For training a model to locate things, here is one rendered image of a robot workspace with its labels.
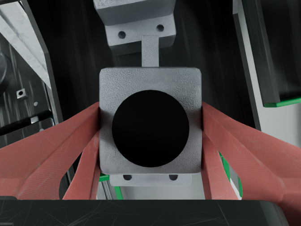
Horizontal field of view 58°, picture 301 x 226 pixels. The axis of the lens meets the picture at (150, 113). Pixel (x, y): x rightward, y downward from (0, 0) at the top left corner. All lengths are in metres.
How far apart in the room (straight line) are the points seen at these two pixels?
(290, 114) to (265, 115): 0.03
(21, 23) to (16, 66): 0.38
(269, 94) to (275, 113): 0.17
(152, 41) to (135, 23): 0.02
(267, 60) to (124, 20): 0.10
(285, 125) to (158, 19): 0.27
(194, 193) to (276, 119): 0.15
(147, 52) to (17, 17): 0.09
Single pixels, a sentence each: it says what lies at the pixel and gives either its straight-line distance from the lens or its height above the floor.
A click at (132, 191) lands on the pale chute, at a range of 0.37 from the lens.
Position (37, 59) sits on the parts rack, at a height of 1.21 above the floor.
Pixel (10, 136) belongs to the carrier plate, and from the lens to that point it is 0.52.
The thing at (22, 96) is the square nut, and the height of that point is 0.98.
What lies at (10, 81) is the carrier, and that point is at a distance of 0.58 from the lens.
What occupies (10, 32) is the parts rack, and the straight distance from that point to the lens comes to 0.22.
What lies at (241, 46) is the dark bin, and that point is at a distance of 0.19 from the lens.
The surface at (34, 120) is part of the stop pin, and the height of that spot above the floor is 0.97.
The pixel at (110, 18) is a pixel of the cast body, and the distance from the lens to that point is 0.16.
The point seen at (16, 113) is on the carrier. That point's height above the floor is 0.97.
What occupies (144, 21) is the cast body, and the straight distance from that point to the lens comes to 0.18.
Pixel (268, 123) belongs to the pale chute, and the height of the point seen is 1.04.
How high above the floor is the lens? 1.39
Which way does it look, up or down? 66 degrees down
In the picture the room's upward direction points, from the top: 13 degrees counter-clockwise
